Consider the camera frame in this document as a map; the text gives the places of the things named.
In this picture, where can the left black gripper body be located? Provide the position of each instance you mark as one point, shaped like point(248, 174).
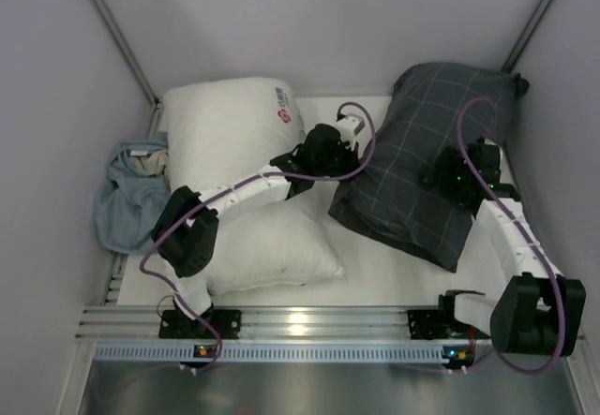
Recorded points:
point(338, 154)

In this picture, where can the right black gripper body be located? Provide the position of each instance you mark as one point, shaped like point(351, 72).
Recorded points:
point(446, 171)

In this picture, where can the dark grey checked pillowcase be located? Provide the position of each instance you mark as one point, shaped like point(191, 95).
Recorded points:
point(434, 106)

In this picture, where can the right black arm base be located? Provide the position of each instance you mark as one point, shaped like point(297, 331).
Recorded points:
point(433, 324)

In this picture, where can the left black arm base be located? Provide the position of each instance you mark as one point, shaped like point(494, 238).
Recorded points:
point(174, 324)

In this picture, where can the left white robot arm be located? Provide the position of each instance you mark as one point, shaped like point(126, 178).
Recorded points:
point(186, 232)

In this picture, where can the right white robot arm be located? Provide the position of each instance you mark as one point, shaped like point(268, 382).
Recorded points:
point(539, 310)

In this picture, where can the white bare pillow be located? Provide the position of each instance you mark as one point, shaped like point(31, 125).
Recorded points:
point(218, 134)

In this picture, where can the light blue crumpled cloth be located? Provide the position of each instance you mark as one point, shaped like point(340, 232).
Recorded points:
point(133, 194)

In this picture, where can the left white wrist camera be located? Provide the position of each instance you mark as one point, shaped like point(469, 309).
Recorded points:
point(349, 127)

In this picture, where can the right aluminium frame post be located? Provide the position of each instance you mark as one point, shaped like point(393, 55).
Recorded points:
point(526, 34)

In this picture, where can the aluminium frame post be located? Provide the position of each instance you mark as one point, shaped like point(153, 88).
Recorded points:
point(526, 34)
point(115, 32)

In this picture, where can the aluminium rail beam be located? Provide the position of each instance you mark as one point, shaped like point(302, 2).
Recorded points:
point(258, 323)

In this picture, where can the grey slotted cable duct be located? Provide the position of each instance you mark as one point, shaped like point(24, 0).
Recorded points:
point(285, 353)

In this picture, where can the left aluminium frame post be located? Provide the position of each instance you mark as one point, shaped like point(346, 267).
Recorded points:
point(115, 32)

